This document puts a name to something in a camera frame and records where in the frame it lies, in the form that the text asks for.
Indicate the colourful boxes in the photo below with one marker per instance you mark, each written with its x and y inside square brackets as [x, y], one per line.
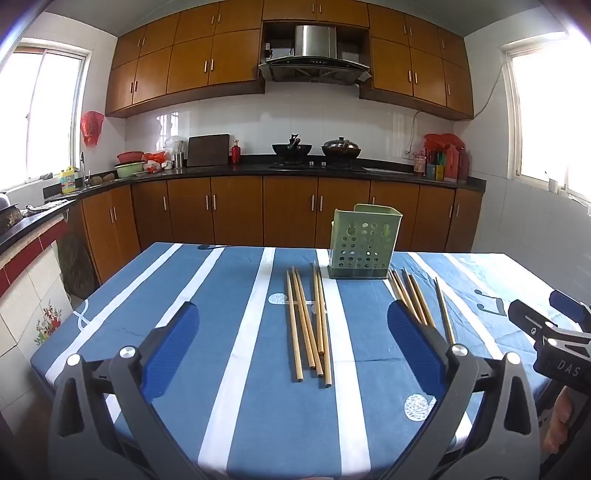
[435, 171]

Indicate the red basin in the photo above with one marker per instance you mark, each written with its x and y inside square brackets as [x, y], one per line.
[130, 157]

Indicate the dark round board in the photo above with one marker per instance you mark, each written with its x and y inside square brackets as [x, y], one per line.
[76, 267]

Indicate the green perforated utensil holder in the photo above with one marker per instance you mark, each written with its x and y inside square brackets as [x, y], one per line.
[364, 244]

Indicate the dark pot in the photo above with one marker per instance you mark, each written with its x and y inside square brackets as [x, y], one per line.
[9, 214]

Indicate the lidded dark wok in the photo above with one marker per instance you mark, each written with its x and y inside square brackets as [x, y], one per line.
[341, 147]

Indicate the metal faucet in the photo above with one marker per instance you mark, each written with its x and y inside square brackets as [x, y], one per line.
[82, 166]

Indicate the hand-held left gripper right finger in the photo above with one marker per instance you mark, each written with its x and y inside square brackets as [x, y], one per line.
[411, 341]

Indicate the white plastic bag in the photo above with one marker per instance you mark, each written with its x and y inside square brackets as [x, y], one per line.
[176, 145]

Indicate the blue white striped tablecloth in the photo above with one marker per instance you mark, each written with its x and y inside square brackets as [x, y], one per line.
[277, 415]

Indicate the red bottle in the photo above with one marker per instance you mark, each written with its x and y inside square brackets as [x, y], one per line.
[236, 154]

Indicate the green basin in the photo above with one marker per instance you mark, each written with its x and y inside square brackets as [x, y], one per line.
[128, 170]

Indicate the seasoning bottle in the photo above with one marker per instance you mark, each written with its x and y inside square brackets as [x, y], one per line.
[419, 164]

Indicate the black kitchen countertop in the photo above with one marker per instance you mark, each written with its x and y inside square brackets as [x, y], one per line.
[207, 170]

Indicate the red bag on counter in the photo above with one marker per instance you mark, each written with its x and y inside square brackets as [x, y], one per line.
[154, 159]

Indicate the window with white cup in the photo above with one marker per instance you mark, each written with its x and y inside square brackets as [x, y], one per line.
[549, 115]

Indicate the wooden wall cabinets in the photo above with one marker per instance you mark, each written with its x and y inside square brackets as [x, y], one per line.
[194, 64]

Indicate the bamboo chopstick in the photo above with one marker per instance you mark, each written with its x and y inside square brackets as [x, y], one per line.
[310, 323]
[318, 309]
[444, 309]
[397, 285]
[304, 318]
[414, 295]
[403, 288]
[422, 300]
[293, 332]
[326, 355]

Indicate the gas stove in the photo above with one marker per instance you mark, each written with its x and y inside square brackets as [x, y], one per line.
[318, 166]

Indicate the white cup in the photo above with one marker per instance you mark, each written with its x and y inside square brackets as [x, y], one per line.
[552, 185]

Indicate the dark cutting board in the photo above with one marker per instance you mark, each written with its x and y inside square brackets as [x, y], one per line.
[207, 150]

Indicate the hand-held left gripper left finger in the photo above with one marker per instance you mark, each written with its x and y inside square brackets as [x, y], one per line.
[171, 341]

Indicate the steel range hood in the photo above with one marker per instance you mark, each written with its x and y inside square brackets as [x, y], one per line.
[314, 41]

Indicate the hanging red plastic bag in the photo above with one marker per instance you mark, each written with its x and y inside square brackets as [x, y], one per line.
[92, 127]

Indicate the yellow detergent bottle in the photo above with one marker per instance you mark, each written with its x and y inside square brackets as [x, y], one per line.
[69, 182]

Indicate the person's right hand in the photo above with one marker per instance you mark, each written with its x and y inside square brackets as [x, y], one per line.
[558, 420]

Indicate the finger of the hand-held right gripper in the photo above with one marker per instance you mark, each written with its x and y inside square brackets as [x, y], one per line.
[572, 307]
[531, 321]

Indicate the black wok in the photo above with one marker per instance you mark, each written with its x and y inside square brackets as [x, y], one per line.
[291, 150]

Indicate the wooden base cabinets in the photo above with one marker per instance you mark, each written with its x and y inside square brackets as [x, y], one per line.
[235, 212]

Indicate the window beside sink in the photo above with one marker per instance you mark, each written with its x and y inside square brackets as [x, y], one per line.
[46, 115]

